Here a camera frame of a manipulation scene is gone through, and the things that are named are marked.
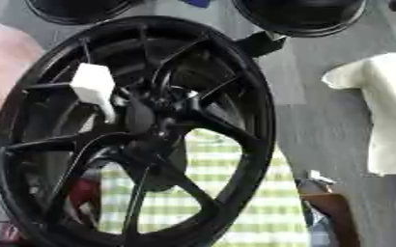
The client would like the black spoked wheel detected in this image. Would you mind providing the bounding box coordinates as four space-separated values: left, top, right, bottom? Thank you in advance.
0 14 278 247

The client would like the black round wheel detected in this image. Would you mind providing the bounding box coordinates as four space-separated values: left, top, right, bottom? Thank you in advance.
22 0 148 26
230 0 371 39

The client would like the blue object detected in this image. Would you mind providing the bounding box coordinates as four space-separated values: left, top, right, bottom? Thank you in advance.
178 0 215 9

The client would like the red object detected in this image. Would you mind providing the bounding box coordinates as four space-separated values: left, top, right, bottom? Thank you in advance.
68 177 103 224

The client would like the brown wooden chair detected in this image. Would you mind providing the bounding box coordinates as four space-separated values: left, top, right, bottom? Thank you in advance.
294 170 362 247

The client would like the white cloth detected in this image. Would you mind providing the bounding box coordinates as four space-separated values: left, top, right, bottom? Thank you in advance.
320 51 396 178

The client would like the person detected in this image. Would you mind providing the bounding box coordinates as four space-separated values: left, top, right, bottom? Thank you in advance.
0 16 46 124

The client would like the black bracket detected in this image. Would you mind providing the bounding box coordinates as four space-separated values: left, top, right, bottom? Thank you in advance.
233 30 292 59

